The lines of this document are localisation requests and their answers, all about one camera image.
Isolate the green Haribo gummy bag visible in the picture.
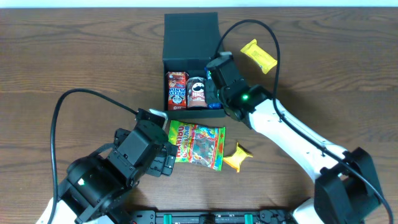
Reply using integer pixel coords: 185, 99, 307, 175
169, 120, 226, 171

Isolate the small Pringles can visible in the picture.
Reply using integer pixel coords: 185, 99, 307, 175
187, 77, 207, 110

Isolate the red Hello Panda box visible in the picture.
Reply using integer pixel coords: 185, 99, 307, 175
166, 72, 189, 111

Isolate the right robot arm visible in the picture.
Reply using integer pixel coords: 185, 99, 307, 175
206, 55, 385, 223

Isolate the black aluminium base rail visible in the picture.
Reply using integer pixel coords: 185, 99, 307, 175
130, 209, 296, 224

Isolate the black open gift box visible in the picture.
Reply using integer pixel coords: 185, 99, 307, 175
162, 12, 225, 120

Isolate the small yellow snack packet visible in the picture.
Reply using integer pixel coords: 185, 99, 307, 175
223, 142, 253, 173

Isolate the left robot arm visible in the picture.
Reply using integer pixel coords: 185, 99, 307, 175
38, 109, 177, 223

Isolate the blue Oreo cookie pack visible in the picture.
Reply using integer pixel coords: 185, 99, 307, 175
205, 68, 221, 110

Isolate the yellow snack bar wrapper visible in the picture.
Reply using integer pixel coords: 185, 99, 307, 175
240, 39, 277, 74

